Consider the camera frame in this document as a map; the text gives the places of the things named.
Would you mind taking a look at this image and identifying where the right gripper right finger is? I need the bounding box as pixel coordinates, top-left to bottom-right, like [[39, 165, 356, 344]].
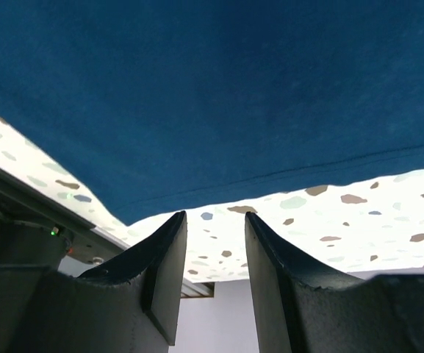
[[245, 213, 424, 352]]

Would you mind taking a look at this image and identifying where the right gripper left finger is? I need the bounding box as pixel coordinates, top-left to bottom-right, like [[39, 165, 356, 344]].
[[9, 211, 187, 352]]

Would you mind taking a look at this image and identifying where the blue t shirt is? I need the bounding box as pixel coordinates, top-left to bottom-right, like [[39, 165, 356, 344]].
[[0, 1, 424, 224]]

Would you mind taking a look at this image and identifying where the aluminium frame rail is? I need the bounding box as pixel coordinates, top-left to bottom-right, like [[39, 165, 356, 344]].
[[0, 169, 213, 298]]

